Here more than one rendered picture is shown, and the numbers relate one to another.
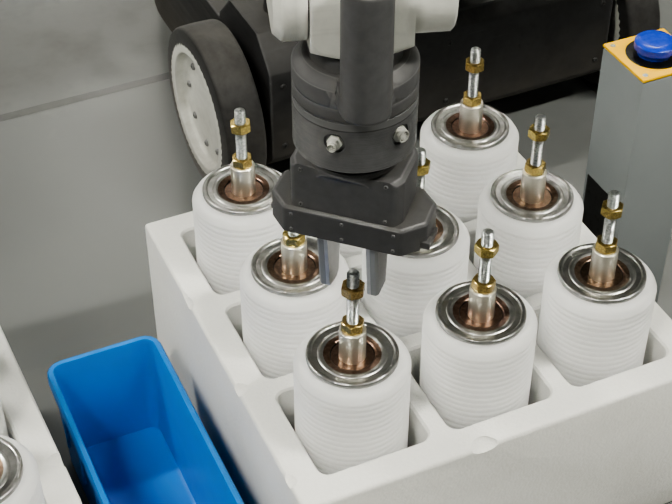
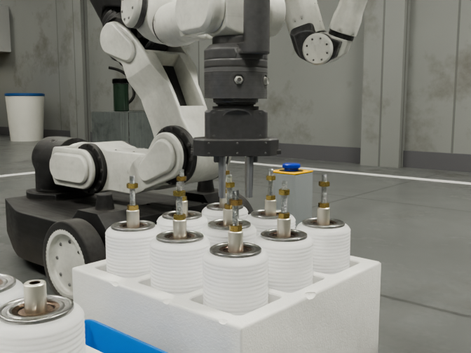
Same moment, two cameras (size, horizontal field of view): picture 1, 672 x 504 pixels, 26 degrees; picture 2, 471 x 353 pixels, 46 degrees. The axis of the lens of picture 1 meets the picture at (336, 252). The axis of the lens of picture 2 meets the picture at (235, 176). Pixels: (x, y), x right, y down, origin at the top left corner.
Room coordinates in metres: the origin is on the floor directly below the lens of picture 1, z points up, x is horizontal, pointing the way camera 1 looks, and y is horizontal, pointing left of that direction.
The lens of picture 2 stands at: (0.13, 0.31, 0.47)
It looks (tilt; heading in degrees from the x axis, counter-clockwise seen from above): 8 degrees down; 336
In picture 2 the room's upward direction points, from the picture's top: straight up
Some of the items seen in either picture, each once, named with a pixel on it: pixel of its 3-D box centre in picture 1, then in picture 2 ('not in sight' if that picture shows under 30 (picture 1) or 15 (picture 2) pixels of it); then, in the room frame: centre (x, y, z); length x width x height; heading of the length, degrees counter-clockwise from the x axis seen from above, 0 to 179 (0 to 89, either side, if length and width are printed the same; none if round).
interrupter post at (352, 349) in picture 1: (352, 343); (235, 241); (0.83, -0.01, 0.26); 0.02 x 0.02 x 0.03
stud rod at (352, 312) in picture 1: (352, 308); (235, 216); (0.83, -0.01, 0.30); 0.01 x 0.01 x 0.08
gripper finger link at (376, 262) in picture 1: (382, 258); (251, 175); (0.83, -0.03, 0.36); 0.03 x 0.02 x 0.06; 161
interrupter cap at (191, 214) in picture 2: not in sight; (181, 216); (1.10, -0.02, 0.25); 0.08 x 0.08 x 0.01
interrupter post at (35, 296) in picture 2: not in sight; (35, 298); (0.71, 0.27, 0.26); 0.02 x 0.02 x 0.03
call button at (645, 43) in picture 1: (654, 48); (291, 168); (1.18, -0.30, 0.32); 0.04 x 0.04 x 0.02
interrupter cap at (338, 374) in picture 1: (352, 354); (235, 250); (0.83, -0.01, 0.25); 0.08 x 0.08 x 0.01
